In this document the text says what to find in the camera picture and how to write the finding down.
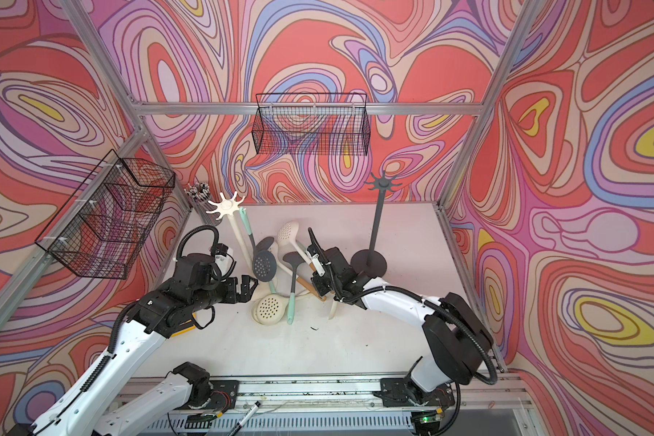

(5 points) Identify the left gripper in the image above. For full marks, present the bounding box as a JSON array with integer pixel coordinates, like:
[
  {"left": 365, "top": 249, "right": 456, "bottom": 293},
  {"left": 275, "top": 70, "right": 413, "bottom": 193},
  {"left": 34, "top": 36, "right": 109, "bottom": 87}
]
[{"left": 190, "top": 273, "right": 260, "bottom": 314}]

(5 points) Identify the cream skimmer wooden handle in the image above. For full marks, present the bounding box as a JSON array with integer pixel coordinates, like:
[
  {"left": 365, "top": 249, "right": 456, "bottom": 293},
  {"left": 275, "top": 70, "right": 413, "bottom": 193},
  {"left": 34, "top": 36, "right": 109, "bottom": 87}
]
[{"left": 277, "top": 221, "right": 326, "bottom": 302}]

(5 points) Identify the dark grey utensil rack stand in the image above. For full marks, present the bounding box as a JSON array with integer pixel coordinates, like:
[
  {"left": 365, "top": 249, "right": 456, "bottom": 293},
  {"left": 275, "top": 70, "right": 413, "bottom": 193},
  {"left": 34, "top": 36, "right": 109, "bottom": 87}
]
[{"left": 351, "top": 174, "right": 400, "bottom": 278}]

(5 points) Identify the cream skimmer mint handle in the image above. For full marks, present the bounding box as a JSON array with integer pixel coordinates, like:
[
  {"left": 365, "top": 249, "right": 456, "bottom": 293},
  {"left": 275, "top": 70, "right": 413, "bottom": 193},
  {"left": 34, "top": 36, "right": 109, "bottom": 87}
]
[{"left": 328, "top": 299, "right": 340, "bottom": 320}]

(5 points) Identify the grey skimmer mint handle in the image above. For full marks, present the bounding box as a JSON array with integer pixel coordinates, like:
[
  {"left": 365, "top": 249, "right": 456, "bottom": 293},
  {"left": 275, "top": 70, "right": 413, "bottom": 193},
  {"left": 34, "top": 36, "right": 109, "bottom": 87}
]
[{"left": 238, "top": 205, "right": 279, "bottom": 284}]

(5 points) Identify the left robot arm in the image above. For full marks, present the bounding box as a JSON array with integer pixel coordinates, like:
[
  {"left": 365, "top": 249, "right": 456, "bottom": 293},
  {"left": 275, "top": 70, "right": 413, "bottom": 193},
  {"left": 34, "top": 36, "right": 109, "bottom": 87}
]
[{"left": 9, "top": 225, "right": 256, "bottom": 435}]

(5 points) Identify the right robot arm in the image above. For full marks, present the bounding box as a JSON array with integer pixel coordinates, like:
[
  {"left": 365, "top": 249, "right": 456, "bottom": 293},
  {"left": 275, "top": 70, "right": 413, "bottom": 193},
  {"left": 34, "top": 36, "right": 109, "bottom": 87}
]
[{"left": 308, "top": 228, "right": 499, "bottom": 410}]

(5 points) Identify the cream skimmer on table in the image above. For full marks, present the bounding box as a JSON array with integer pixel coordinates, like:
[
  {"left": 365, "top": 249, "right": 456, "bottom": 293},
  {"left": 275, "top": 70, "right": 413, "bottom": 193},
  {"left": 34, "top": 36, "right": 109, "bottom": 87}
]
[{"left": 252, "top": 294, "right": 295, "bottom": 326}]

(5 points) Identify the cream utensil rack stand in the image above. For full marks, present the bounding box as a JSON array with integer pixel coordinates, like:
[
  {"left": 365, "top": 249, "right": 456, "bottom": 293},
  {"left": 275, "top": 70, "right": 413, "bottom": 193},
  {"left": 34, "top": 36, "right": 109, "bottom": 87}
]
[{"left": 206, "top": 192, "right": 254, "bottom": 278}]

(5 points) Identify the yellow calculator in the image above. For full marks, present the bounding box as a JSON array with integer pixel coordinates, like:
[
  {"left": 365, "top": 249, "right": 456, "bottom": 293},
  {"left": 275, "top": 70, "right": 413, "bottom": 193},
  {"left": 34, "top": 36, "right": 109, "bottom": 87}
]
[{"left": 171, "top": 323, "right": 196, "bottom": 338}]

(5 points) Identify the pen holder cup with pens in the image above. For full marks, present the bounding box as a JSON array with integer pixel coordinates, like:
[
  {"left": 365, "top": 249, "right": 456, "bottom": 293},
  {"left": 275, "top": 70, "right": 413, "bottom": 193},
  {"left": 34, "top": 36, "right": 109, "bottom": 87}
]
[{"left": 185, "top": 182, "right": 222, "bottom": 226}]

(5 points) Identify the black marker pen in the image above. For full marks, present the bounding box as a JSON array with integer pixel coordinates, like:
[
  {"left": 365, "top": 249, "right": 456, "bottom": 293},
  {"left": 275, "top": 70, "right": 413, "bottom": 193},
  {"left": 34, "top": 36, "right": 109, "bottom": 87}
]
[{"left": 236, "top": 401, "right": 262, "bottom": 429}]

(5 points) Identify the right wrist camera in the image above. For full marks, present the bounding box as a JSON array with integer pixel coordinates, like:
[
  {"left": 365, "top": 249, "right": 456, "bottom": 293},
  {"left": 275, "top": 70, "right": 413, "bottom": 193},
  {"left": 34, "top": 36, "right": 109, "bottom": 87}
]
[{"left": 312, "top": 254, "right": 326, "bottom": 277}]

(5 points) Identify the grey slotted spoon mint handle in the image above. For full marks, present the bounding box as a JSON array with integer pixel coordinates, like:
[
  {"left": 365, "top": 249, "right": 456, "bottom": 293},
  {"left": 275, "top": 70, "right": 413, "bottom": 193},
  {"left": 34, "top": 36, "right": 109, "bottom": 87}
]
[{"left": 283, "top": 252, "right": 304, "bottom": 325}]

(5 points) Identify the black wire basket back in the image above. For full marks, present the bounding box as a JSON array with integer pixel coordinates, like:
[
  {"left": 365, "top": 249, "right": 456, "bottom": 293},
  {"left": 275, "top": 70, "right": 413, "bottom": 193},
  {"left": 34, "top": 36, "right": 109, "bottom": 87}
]
[{"left": 252, "top": 91, "right": 371, "bottom": 156}]

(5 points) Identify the black wire basket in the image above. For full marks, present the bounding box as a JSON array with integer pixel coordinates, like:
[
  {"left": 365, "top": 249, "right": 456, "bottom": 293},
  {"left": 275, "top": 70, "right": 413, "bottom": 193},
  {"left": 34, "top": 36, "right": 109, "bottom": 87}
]
[
  {"left": 252, "top": 91, "right": 371, "bottom": 156},
  {"left": 35, "top": 151, "right": 175, "bottom": 280}
]

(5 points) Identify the black wire basket left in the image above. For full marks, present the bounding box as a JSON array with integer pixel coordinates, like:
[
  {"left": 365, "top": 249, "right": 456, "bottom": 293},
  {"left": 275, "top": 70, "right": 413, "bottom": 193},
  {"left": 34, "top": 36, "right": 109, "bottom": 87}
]
[{"left": 35, "top": 151, "right": 175, "bottom": 280}]

